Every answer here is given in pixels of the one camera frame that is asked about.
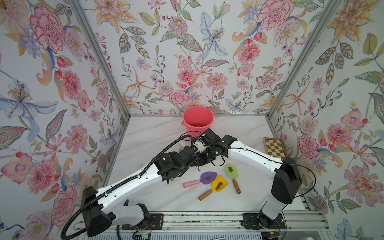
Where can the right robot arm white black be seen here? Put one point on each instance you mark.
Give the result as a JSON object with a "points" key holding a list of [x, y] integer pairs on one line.
{"points": [[285, 174]]}

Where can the white blue brush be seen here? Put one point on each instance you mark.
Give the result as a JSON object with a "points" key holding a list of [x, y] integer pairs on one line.
{"points": [[199, 145]]}

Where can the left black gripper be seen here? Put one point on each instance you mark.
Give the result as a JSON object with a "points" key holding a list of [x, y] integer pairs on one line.
{"points": [[185, 170]]}

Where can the green trowel wooden handle right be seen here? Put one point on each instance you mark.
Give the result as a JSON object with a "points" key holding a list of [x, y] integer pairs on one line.
{"points": [[233, 174]]}

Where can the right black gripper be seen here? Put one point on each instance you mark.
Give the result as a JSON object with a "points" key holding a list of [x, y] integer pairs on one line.
{"points": [[201, 161]]}

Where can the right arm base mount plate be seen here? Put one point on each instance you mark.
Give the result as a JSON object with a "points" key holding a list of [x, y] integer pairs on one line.
{"points": [[259, 221]]}

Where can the aluminium rail frame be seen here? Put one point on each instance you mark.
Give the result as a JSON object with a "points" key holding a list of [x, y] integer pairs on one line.
{"points": [[294, 225]]}

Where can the brown white chessboard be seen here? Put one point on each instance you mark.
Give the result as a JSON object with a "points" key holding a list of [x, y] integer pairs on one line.
{"points": [[275, 148]]}

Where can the purple trowel pink handle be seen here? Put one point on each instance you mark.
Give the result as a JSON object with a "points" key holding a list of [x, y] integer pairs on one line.
{"points": [[205, 178]]}

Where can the yellow scoop wooden handle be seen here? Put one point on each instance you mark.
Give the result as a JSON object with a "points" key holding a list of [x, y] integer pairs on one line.
{"points": [[217, 186]]}

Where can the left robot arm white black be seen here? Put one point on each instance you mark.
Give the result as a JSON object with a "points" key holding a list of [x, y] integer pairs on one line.
{"points": [[105, 207]]}

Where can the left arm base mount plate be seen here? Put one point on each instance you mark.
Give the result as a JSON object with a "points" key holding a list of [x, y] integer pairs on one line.
{"points": [[153, 222]]}

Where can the pink plastic bucket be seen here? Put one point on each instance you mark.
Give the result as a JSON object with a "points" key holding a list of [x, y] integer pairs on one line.
{"points": [[197, 119]]}

